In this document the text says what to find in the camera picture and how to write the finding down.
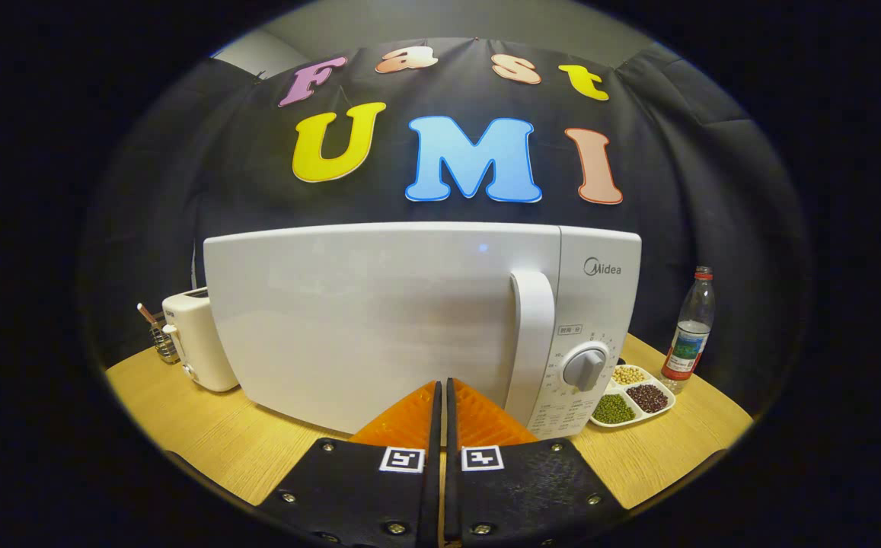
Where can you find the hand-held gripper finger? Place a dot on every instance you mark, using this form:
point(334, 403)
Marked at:
point(451, 487)
point(432, 487)

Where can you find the white toaster oven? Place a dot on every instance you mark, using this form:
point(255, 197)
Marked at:
point(371, 304)

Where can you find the cream toaster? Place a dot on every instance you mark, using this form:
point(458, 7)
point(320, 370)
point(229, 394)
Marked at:
point(196, 342)

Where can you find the white divided bean dish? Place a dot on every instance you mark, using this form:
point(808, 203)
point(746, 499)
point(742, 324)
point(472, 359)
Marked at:
point(630, 397)

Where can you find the clear plastic water bottle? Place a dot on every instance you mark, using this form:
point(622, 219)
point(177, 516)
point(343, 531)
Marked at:
point(687, 342)

